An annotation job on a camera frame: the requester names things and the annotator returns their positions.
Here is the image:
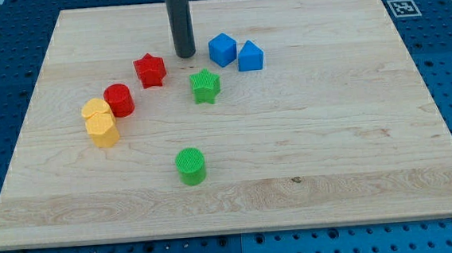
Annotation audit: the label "red star block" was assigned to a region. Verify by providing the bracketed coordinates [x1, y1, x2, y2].
[133, 53, 166, 89]

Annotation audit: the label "white fiducial marker tag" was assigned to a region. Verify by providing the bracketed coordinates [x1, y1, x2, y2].
[387, 0, 422, 18]

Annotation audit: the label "blue triangular prism block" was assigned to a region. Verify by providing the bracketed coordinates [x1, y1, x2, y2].
[238, 41, 264, 72]

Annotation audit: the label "blue cube block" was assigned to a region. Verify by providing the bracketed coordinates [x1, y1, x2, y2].
[208, 33, 237, 67]

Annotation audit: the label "yellow hexagon block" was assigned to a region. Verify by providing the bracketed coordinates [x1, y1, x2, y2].
[85, 113, 120, 148]

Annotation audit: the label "green cylinder block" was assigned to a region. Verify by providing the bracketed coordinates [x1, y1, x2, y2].
[175, 147, 206, 185]

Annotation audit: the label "red cylinder block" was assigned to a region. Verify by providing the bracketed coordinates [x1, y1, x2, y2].
[103, 84, 135, 118]

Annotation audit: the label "green star block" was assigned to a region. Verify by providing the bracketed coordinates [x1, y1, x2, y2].
[189, 68, 220, 104]

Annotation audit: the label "yellow heart block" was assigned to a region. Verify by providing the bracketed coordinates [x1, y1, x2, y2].
[80, 98, 115, 120]

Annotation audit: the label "light wooden board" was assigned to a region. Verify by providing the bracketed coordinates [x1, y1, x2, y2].
[0, 0, 452, 251]

